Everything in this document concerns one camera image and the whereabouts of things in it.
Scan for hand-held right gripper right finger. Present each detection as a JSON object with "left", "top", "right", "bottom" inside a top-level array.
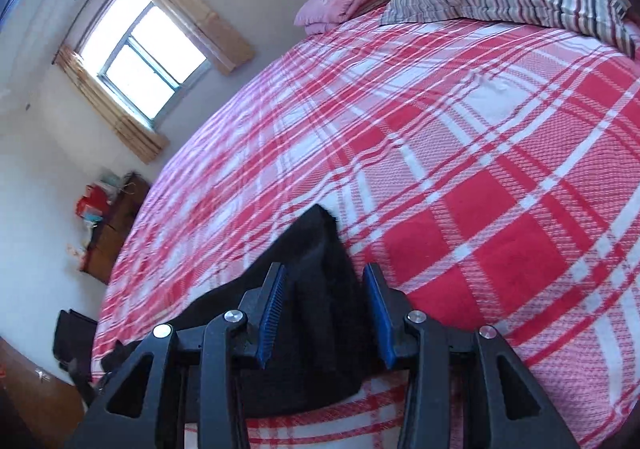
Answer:
[{"left": 362, "top": 263, "right": 581, "bottom": 449}]

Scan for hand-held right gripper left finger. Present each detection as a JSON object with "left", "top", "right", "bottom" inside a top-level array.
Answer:
[{"left": 65, "top": 261, "right": 287, "bottom": 449}]

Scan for black pants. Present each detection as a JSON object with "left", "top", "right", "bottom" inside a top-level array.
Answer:
[{"left": 100, "top": 204, "right": 368, "bottom": 420}]

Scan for wooden desk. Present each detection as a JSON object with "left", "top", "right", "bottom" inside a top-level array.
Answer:
[{"left": 80, "top": 172, "right": 151, "bottom": 285}]

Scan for round bed red plaid sheet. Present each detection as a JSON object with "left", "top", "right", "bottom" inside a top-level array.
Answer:
[{"left": 90, "top": 4, "right": 640, "bottom": 449}]

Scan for black folded chair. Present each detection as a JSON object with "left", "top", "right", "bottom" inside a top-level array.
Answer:
[{"left": 52, "top": 309, "right": 98, "bottom": 372}]

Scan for red gift bag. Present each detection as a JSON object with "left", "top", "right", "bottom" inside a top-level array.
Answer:
[{"left": 75, "top": 183, "right": 111, "bottom": 220}]

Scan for brown wooden door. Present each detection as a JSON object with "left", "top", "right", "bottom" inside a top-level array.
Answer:
[{"left": 0, "top": 336, "right": 86, "bottom": 449}]

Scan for beige floral curtain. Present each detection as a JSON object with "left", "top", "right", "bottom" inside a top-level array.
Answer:
[
  {"left": 119, "top": 0, "right": 256, "bottom": 76},
  {"left": 54, "top": 45, "right": 171, "bottom": 165}
]

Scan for sliding window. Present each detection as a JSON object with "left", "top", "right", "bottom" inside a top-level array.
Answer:
[{"left": 80, "top": 0, "right": 211, "bottom": 122}]

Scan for dark curtain rod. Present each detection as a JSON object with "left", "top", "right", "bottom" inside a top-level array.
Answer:
[{"left": 51, "top": 0, "right": 138, "bottom": 65}]

